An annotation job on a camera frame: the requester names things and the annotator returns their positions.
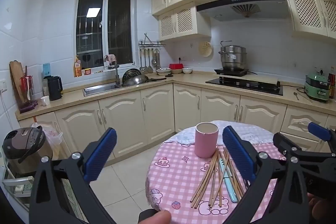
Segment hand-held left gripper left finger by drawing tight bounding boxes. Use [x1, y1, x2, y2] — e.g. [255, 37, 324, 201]
[29, 127, 117, 224]

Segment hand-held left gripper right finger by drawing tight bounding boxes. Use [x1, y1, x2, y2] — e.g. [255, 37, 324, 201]
[223, 126, 309, 224]

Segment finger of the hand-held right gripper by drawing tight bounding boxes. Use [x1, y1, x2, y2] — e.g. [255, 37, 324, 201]
[308, 122, 336, 155]
[272, 132, 336, 165]

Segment pile of wooden chopsticks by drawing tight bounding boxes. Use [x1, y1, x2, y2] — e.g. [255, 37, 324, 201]
[189, 148, 248, 209]

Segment pink cup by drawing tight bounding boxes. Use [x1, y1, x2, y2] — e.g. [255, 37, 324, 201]
[194, 122, 219, 159]

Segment light blue knife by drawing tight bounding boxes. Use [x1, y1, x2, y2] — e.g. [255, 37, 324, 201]
[218, 157, 238, 203]

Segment person's right hand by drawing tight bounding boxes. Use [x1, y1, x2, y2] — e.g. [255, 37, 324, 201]
[308, 194, 336, 224]

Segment person's left hand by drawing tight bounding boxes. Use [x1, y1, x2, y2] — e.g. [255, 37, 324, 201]
[147, 210, 172, 224]

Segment white fringed cloth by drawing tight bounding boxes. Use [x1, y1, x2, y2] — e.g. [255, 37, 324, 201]
[168, 120, 276, 147]

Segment green electric cooker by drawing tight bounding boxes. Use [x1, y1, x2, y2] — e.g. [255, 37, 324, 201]
[304, 71, 331, 103]

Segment dark bottle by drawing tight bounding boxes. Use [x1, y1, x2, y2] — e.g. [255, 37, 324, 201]
[328, 67, 336, 98]

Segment white plastic bag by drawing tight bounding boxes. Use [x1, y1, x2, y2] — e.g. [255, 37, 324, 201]
[31, 123, 63, 148]

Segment pink checked tablecloth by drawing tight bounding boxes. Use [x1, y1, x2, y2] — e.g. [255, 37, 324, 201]
[145, 132, 289, 224]

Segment steel sink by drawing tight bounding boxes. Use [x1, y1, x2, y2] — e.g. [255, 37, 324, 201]
[83, 82, 124, 96]

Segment black gas stove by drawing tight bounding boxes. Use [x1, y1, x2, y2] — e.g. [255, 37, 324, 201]
[205, 76, 283, 96]

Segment cream lower cabinets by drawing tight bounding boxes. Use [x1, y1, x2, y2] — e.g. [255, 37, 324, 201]
[18, 82, 336, 188]

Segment silver rice cooker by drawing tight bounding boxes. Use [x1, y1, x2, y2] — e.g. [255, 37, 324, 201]
[2, 126, 53, 177]

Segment black electric kettle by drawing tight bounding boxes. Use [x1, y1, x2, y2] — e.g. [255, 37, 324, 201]
[43, 76, 63, 101]

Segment black induction cooker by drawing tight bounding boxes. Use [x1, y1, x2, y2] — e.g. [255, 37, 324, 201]
[214, 68, 249, 77]

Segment metal faucet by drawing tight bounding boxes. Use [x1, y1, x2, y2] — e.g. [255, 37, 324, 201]
[104, 55, 120, 85]

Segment steel wok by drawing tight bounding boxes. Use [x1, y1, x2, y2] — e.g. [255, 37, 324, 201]
[122, 75, 151, 87]

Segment metal colander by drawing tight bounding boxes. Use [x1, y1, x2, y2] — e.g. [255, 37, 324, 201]
[122, 69, 141, 83]

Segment orange bottle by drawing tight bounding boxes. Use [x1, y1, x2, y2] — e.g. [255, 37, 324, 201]
[74, 55, 82, 77]

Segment steel steamer pot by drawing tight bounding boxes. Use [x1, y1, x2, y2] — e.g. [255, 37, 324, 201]
[219, 41, 248, 72]

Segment red utensil rack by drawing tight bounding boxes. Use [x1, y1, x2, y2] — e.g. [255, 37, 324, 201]
[20, 65, 36, 112]

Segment round bamboo tray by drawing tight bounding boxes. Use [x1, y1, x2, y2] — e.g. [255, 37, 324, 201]
[199, 41, 213, 57]

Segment metal skimmer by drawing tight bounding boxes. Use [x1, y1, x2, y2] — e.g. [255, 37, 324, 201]
[152, 48, 160, 68]

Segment wooden cutting board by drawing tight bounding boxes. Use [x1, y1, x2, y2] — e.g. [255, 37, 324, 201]
[10, 61, 29, 105]

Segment kitchen window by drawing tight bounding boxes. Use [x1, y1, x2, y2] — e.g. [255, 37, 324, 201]
[76, 0, 137, 71]

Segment range hood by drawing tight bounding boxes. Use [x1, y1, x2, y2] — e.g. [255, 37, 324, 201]
[196, 0, 289, 22]

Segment wall utensil rack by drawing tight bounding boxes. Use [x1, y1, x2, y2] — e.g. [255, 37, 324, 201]
[138, 33, 166, 47]

